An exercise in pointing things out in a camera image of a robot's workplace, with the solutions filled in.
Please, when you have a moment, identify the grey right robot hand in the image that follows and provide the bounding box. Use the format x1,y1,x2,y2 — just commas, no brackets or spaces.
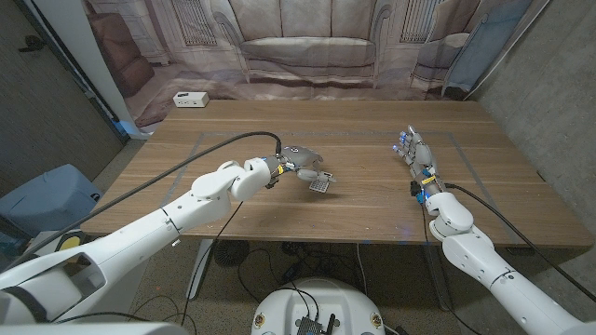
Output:
391,124,449,205

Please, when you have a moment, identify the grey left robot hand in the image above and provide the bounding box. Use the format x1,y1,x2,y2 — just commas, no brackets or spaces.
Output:
264,144,337,190

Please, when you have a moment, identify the white box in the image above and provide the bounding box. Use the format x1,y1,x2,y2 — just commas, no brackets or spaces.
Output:
172,90,210,109

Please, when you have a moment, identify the printed sofa room backdrop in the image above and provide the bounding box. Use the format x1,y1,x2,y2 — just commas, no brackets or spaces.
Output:
83,0,550,129

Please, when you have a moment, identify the black round vent disc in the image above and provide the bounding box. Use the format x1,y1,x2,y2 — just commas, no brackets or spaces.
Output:
213,239,251,269

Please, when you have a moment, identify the grey table leg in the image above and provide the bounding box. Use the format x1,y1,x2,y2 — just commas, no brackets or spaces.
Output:
421,244,454,312

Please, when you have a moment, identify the white round robot torso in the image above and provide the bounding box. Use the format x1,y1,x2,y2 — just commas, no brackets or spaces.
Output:
251,277,386,335

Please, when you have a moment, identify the white table leg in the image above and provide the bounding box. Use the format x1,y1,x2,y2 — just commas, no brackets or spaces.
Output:
185,238,215,301

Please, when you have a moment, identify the black antenna module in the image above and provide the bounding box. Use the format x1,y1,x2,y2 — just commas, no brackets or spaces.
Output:
295,314,337,335

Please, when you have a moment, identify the black and yellow foot pedal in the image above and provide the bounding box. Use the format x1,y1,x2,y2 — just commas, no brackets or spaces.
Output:
55,234,88,252

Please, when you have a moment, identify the blue-grey plastic bin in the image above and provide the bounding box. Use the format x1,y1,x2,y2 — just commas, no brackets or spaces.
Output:
0,163,103,236

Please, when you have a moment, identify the white robot chest panel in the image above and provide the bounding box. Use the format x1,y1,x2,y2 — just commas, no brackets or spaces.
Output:
0,321,190,335

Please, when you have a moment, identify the thin black right hand wire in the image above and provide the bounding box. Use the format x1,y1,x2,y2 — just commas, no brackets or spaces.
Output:
420,202,483,335

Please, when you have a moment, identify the thin black hand wire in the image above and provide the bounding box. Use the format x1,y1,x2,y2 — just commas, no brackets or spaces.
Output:
420,202,483,335
179,201,245,327

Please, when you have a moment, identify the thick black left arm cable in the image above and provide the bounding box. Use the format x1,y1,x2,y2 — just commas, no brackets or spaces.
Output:
0,130,283,275

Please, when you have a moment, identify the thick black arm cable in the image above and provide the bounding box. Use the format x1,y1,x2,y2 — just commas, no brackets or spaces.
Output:
0,130,283,275
445,182,596,303

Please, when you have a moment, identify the white floor cable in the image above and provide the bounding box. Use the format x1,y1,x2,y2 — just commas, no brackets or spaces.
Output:
356,242,369,297

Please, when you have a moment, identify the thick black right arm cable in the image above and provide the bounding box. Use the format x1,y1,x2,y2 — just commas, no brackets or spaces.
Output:
445,182,596,303

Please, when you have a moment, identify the thin black left hand wire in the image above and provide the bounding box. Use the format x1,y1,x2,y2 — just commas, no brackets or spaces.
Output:
179,201,245,327

